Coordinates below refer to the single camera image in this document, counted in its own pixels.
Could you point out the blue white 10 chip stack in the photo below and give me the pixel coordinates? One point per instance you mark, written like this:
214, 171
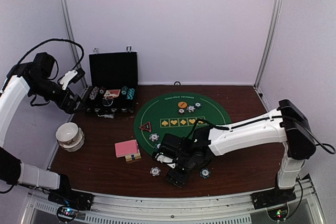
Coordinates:
155, 171

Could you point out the round green poker mat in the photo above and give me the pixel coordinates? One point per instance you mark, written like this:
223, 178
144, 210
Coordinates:
162, 112

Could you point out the right aluminium frame post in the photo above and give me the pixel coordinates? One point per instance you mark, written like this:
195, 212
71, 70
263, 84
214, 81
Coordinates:
276, 10

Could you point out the black white chips in case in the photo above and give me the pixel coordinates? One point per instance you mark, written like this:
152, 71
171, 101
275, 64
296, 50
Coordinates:
96, 92

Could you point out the white ceramic bowl stack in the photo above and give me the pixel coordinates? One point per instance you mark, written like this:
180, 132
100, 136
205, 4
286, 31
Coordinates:
70, 137

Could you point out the red black triangle marker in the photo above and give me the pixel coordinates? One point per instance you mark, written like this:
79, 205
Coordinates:
146, 127

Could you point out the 100 chip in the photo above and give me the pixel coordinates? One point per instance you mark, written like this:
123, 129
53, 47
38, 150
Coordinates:
181, 111

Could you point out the black poker chip case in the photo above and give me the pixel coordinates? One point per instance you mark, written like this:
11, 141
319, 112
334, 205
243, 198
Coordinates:
112, 70

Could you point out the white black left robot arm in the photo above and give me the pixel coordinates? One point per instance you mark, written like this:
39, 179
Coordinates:
33, 79

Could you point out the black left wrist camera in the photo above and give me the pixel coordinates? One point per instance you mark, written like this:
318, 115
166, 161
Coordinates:
46, 63

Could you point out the aluminium frame post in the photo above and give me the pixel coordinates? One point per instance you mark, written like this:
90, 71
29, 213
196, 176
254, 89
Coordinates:
276, 10
69, 31

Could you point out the card deck holder box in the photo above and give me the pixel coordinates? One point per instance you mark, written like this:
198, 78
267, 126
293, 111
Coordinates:
133, 157

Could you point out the red playing card in case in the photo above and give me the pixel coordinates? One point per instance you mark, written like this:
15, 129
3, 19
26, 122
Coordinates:
112, 93

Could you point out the teal chips in case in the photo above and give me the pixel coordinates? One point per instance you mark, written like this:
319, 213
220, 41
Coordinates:
128, 92

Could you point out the pink playing card deck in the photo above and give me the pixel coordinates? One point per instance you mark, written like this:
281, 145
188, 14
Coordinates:
126, 148

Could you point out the blue green 50 chip stack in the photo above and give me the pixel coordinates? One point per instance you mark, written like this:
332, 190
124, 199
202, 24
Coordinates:
205, 173

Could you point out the left aluminium frame post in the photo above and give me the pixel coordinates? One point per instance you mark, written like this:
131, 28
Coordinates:
69, 31

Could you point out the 10 chips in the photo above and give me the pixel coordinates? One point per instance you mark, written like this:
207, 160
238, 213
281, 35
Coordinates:
154, 137
190, 109

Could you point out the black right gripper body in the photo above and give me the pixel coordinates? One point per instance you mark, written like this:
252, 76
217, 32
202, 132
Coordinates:
175, 177

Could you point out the white left wrist cover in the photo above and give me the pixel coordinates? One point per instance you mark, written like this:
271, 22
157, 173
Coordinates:
66, 79

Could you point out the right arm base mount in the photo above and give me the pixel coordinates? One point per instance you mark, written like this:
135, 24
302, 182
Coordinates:
272, 197

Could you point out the orange dealer button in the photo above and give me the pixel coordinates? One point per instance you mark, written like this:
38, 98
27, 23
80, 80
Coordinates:
182, 105

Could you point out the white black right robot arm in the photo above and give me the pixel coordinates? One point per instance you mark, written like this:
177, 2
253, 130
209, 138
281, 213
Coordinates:
286, 125

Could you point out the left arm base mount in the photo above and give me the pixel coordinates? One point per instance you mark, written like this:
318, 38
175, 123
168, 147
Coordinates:
74, 199

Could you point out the aluminium front rail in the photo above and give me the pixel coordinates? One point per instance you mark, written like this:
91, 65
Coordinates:
235, 208

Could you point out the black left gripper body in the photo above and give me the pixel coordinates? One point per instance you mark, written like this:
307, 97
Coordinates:
62, 103

